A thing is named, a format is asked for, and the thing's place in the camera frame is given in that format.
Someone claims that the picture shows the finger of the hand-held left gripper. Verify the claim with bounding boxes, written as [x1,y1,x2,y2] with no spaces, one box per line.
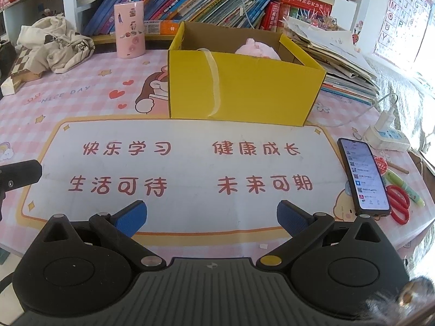
[0,159,43,190]

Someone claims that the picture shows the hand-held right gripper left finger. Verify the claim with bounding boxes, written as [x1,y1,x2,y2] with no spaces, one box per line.
[42,200,167,271]

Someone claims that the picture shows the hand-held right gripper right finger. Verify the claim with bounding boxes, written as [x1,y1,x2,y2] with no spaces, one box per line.
[255,200,387,270]

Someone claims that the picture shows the yellow cardboard box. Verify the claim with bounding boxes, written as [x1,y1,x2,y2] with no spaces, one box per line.
[167,21,328,127]

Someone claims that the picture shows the pink plush pig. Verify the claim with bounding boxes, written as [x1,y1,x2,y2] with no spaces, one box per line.
[234,37,283,61]

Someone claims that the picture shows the black smartphone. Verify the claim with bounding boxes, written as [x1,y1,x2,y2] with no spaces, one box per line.
[337,137,392,217]

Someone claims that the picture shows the torn white paper box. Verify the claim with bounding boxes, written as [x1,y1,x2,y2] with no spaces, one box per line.
[0,76,24,96]

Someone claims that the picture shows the red lollipop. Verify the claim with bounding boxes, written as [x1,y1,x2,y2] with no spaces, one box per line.
[373,156,410,174]

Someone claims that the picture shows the wooden chessboard box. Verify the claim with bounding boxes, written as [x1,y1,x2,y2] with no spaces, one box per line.
[8,45,45,84]

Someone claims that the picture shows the red scissors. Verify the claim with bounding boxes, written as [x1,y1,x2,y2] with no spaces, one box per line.
[384,185,411,225]

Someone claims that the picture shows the black bag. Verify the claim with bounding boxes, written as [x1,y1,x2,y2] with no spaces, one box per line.
[0,40,18,76]

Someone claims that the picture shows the green yellow pen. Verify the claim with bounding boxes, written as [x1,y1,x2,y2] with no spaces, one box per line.
[384,169,425,207]

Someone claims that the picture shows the pink checked desk mat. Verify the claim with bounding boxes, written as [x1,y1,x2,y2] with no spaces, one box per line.
[0,45,435,256]

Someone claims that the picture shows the white power strip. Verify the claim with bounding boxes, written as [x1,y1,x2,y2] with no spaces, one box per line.
[365,124,411,153]

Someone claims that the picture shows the beige cloth bag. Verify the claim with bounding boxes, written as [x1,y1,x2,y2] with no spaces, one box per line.
[16,15,96,74]

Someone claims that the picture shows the white charger plug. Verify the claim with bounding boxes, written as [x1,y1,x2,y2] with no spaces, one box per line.
[376,106,397,131]

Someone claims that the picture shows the clear tape strip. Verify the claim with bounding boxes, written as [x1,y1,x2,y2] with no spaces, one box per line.
[198,47,223,118]

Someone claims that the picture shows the pile of papers and booklets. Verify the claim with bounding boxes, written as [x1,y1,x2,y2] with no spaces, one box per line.
[282,15,380,106]

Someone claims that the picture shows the pink sticker-covered canister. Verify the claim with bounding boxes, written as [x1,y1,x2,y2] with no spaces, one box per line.
[113,1,147,59]

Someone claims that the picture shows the flat orange box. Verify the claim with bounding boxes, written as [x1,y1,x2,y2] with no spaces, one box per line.
[144,20,181,36]

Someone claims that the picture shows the thick red books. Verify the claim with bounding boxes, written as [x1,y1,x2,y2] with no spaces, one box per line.
[260,0,334,32]

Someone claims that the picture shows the row of colourful books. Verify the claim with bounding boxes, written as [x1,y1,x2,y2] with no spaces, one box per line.
[83,0,278,36]

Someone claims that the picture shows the white charger cable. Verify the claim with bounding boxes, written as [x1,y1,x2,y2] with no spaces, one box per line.
[310,93,400,127]

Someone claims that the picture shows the deer wall sticker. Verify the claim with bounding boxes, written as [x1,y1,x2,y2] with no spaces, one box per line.
[351,20,363,45]

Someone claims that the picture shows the thin white hanging cable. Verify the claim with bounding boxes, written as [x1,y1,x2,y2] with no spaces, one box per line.
[237,0,254,28]

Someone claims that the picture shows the alphabet wall poster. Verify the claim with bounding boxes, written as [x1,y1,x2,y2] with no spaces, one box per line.
[373,0,435,73]

